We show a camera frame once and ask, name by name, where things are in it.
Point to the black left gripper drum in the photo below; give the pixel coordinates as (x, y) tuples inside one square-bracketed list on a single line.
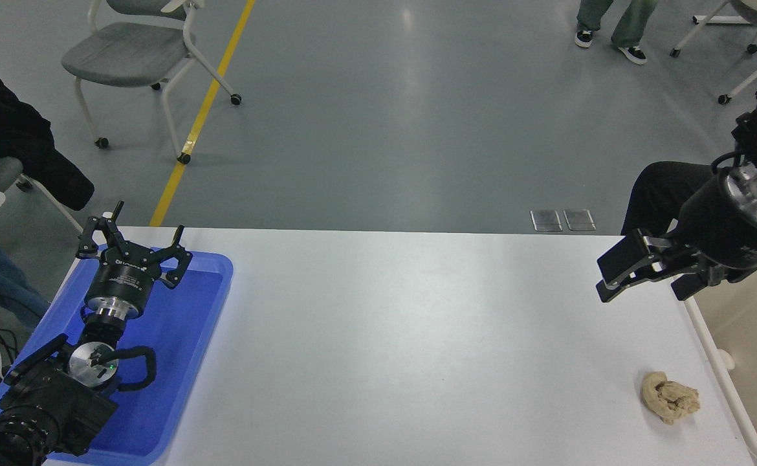
[(123, 278)]

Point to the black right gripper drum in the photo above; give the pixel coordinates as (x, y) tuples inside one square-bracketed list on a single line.
[(721, 226)]

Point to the tan paper ball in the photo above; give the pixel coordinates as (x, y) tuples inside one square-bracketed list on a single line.
[(669, 396)]

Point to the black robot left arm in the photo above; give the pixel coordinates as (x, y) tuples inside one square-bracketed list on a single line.
[(48, 401)]

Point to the person in black trousers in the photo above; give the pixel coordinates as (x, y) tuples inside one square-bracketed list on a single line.
[(663, 188)]

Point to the blue plastic tray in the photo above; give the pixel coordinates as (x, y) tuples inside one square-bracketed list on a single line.
[(184, 336)]

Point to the large pale plastic bin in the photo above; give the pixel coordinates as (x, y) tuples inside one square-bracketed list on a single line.
[(754, 362)]

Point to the white framed wheeled chair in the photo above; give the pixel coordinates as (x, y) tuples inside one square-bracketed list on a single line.
[(724, 99)]

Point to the walking person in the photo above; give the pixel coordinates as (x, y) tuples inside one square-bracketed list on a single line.
[(631, 19)]

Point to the grey chair with white frame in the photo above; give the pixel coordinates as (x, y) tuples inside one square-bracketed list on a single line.
[(126, 48)]

